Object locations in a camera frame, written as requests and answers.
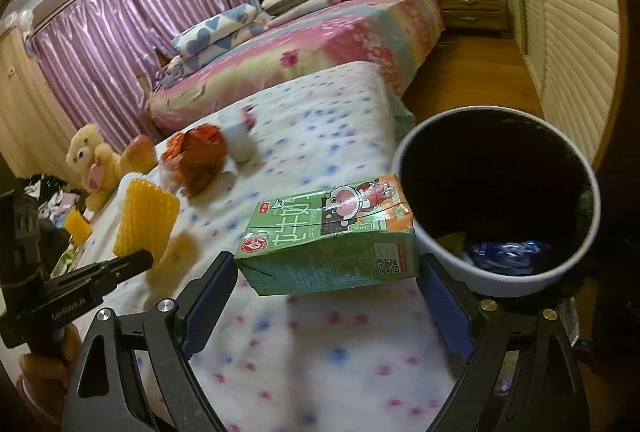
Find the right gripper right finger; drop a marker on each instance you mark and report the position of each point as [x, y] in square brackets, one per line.
[516, 368]

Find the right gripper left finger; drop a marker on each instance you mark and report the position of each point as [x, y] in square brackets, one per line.
[107, 392]

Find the blue plastic wrapper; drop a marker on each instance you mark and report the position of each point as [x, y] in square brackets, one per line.
[510, 259]

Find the yellow foam fruit net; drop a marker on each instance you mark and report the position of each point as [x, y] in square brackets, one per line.
[149, 214]

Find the red snack bag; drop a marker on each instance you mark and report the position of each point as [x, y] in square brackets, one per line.
[192, 159]

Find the white foam block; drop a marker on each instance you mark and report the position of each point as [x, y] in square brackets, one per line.
[241, 143]

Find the green milk carton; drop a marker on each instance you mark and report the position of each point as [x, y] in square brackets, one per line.
[348, 236]

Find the pink drink pouch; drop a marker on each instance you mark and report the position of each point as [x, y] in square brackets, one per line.
[249, 118]

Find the white round trash bin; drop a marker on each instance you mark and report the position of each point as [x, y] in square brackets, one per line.
[494, 175]

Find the person's left hand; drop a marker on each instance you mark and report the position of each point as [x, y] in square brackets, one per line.
[45, 380]

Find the orange yellow cup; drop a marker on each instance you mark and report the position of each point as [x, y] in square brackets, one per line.
[78, 227]

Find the pile of dark clothes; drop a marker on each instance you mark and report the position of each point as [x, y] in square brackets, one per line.
[54, 201]

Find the cream teddy bear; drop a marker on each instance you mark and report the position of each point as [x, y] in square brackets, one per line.
[90, 156]

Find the white floral spotted blanket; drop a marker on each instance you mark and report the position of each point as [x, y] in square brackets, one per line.
[367, 359]

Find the beige wooden cabinet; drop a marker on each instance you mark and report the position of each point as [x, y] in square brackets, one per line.
[35, 131]

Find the orange plush toy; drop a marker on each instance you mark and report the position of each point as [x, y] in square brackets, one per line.
[139, 156]

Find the purple satin curtain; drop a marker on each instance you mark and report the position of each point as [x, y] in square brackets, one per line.
[93, 52]

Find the blue heart folded quilt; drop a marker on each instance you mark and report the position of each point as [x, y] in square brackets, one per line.
[204, 42]

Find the striped stacked pillows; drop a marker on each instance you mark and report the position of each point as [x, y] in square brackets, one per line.
[283, 11]

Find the large bed colourful sheet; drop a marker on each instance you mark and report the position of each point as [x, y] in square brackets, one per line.
[395, 35]

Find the wooden nightstand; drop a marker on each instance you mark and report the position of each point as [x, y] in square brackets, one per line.
[484, 15]

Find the louvered wardrobe doors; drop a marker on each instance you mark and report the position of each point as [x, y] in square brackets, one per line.
[572, 52]

